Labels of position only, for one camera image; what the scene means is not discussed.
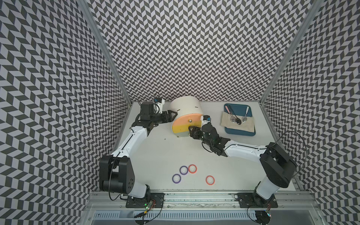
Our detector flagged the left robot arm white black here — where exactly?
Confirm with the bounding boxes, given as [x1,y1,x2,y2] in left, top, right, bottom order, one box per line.
[99,97,177,202]

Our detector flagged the purple tape roll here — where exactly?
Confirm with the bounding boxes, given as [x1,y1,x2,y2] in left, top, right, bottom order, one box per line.
[172,173,182,184]
[180,166,188,175]

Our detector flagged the yellow drawer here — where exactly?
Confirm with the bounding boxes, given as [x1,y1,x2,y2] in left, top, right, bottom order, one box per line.
[172,121,201,134]

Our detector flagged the orange top drawer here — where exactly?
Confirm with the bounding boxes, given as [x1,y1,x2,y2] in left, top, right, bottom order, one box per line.
[172,113,202,127]

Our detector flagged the aluminium front rail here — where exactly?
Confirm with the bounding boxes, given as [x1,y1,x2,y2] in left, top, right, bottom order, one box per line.
[84,191,320,211]

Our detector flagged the beige cloth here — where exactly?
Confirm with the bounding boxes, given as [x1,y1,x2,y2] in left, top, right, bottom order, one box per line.
[220,112,256,134]

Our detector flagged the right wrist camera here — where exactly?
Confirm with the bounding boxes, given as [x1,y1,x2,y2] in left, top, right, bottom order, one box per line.
[200,115,211,128]

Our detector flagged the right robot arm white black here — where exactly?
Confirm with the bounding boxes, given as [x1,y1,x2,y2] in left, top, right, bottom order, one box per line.
[188,123,297,206]

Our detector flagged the teal tray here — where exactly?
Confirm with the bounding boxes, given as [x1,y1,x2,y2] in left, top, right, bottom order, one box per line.
[223,104,256,137]

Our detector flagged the purple tape roll left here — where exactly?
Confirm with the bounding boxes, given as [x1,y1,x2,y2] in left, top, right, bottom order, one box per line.
[172,173,182,184]

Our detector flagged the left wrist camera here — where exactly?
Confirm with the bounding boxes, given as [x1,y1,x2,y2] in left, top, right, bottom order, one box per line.
[154,97,165,114]

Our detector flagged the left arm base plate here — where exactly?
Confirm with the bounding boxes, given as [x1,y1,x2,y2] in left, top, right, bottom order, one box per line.
[126,193,165,209]

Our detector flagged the white round drawer cabinet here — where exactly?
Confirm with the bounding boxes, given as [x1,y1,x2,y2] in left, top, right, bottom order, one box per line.
[171,96,203,138]

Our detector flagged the red tape roll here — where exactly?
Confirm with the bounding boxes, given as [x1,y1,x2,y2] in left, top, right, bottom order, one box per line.
[188,164,197,174]
[205,175,215,186]

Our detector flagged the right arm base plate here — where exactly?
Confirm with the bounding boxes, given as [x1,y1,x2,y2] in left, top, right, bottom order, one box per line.
[234,192,278,209]

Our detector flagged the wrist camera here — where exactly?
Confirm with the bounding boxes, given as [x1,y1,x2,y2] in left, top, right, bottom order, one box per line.
[154,97,165,114]
[200,115,211,128]

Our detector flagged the black spoon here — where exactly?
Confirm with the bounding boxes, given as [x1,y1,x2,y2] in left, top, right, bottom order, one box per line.
[228,106,242,125]

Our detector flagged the pink handled spoon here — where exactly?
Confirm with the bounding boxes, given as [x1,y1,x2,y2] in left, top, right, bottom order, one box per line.
[225,106,236,123]

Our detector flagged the grey bottom drawer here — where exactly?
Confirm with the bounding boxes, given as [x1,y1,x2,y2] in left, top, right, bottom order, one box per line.
[175,131,191,137]

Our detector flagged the purple tape roll right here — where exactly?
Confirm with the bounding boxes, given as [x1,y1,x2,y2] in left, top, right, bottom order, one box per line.
[180,166,188,175]

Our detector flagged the grey handled spoon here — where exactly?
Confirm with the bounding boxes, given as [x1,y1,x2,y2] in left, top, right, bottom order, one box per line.
[242,106,249,123]

